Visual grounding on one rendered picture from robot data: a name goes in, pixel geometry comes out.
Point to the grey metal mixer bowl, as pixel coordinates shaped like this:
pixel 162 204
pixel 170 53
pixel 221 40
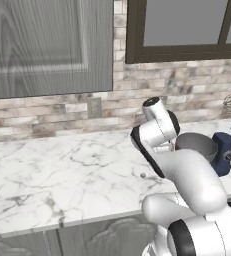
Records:
pixel 197 143

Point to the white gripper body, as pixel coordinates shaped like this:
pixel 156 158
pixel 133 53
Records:
pixel 162 148

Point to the navy blue stand mixer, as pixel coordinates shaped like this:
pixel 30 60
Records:
pixel 224 146

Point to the grey wood wall cupboard door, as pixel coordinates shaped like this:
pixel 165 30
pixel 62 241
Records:
pixel 47 46

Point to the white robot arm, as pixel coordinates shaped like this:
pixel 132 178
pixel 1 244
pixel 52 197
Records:
pixel 190 180

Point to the dark brown window frame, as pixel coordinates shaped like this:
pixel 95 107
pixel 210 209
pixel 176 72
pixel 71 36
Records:
pixel 183 53

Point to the grey carved base cupboard door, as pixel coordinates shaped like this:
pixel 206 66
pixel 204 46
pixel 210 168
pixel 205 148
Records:
pixel 17 245
pixel 103 238

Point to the small grey sugar cube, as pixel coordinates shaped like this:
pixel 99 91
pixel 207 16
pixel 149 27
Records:
pixel 142 175

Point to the grey wall socket plate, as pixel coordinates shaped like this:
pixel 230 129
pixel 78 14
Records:
pixel 94 107

